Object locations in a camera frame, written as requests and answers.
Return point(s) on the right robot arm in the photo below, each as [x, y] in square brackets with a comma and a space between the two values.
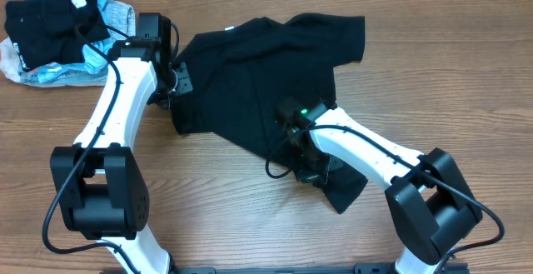
[431, 205]

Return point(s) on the black t-shirt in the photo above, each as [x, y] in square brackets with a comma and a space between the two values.
[240, 76]

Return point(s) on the folded black garment on pile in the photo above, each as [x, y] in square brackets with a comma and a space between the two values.
[43, 31]

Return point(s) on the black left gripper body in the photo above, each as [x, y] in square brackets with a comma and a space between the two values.
[181, 83]

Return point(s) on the grey patterned folded garment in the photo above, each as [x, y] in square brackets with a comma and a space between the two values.
[120, 16]

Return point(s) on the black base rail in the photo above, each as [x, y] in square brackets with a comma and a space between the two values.
[360, 268]

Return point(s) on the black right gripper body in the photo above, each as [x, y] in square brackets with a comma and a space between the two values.
[316, 174]

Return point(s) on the light blue folded garment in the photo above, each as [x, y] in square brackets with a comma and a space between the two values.
[92, 71]

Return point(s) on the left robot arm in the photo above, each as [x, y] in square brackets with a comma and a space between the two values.
[100, 189]

